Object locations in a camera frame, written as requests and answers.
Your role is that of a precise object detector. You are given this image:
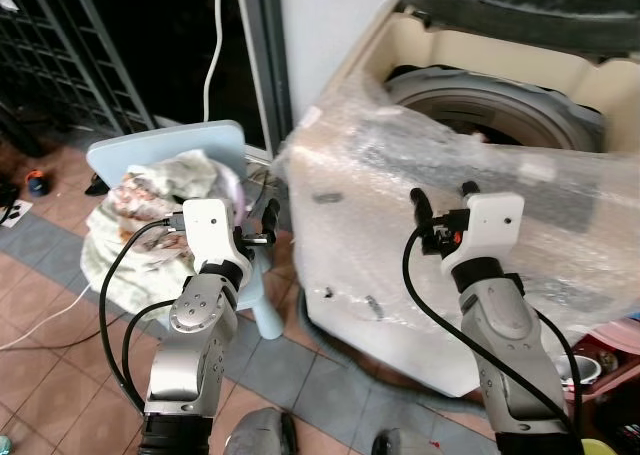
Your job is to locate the beige top-load washing machine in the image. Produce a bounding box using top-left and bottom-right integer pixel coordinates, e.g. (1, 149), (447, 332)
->
(275, 0), (640, 398)

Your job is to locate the patterned pile of clothes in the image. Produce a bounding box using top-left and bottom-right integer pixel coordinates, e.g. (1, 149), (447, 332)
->
(82, 150), (241, 323)

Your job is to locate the clear bubble wrap sheet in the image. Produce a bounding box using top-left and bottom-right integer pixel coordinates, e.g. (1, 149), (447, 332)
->
(274, 99), (640, 318)

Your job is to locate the grey washer drum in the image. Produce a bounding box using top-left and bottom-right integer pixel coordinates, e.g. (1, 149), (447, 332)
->
(384, 65), (608, 153)

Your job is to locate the light blue plastic stool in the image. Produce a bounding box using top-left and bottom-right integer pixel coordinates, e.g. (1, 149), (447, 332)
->
(85, 120), (287, 341)

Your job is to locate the dark grey washer lid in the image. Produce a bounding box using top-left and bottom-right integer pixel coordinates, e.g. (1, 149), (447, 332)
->
(397, 0), (640, 58)

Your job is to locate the grey left robot foot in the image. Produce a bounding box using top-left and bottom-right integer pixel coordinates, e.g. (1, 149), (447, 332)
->
(224, 407), (299, 455)

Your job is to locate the small metal bowl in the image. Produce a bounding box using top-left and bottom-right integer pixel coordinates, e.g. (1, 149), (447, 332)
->
(564, 350), (605, 387)

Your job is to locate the small blue floor object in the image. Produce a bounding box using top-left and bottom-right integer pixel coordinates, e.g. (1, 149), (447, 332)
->
(27, 169), (50, 197)

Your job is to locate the pink plastic basket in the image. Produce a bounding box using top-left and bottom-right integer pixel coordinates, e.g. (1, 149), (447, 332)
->
(556, 313), (640, 408)

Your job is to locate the dark metal gate grille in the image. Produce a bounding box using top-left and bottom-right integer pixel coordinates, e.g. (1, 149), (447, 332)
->
(0, 0), (153, 138)

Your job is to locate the yellow plastic container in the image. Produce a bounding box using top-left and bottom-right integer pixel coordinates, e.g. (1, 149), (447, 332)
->
(579, 437), (623, 455)

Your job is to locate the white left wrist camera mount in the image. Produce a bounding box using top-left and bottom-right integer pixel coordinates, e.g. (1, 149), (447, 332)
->
(179, 198), (252, 276)

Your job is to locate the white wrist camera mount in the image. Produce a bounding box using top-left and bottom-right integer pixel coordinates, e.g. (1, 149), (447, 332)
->
(440, 192), (524, 276)
(179, 198), (252, 276)

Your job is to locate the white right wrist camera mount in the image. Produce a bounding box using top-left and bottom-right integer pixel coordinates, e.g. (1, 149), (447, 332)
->
(440, 192), (524, 276)

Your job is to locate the grey door frame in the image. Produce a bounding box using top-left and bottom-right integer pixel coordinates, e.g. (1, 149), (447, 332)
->
(233, 0), (293, 158)

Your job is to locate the white hanging cable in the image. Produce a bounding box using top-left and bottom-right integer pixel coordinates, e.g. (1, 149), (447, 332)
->
(202, 0), (230, 124)

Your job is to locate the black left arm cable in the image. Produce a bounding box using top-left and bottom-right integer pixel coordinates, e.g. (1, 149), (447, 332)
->
(98, 218), (187, 416)

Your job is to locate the white floor cable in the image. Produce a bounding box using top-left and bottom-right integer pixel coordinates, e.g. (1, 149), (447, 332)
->
(0, 283), (93, 352)

